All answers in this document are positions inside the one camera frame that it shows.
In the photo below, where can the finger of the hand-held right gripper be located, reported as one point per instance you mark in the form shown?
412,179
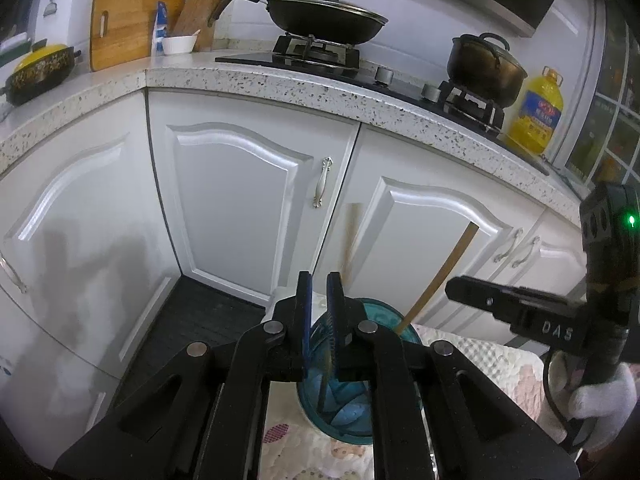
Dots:
475,292

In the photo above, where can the silver stove knob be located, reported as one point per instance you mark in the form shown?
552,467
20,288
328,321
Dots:
430,93
384,75

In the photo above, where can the patchwork quilted mat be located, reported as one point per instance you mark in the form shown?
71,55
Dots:
480,360

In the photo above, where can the black gas stove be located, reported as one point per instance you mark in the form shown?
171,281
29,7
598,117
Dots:
320,60

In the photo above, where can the yellow oil bottle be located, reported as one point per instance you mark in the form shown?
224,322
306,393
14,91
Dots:
535,115

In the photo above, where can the grid pane window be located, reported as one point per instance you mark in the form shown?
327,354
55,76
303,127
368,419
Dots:
615,110

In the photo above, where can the black lidded pot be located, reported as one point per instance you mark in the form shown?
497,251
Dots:
482,70

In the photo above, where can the yellow black casserole pot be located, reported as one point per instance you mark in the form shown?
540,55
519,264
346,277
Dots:
40,72

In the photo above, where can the black wok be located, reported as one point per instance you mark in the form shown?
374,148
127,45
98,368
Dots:
320,27

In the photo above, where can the wooden chopstick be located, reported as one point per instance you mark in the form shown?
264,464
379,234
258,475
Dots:
435,280

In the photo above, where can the blue white packet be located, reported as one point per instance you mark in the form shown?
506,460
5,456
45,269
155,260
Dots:
160,27

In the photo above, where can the white cabinet door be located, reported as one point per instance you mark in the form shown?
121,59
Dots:
75,240
555,260
415,230
235,195

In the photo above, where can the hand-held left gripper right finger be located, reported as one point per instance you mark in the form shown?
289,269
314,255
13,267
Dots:
334,320

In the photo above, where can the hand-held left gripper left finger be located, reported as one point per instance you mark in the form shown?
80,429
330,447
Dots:
303,320

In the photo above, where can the glass wok lid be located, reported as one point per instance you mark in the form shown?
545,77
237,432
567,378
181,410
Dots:
330,6

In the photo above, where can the white bowl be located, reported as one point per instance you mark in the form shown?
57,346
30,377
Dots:
178,45

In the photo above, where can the wooden knife block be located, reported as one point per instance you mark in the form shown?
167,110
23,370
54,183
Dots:
197,17

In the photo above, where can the speckled stone countertop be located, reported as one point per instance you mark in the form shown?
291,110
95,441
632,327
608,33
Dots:
240,77

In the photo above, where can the wooden cutting board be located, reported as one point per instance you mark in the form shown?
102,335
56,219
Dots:
125,25

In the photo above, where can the person's right hand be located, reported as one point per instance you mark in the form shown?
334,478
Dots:
605,405

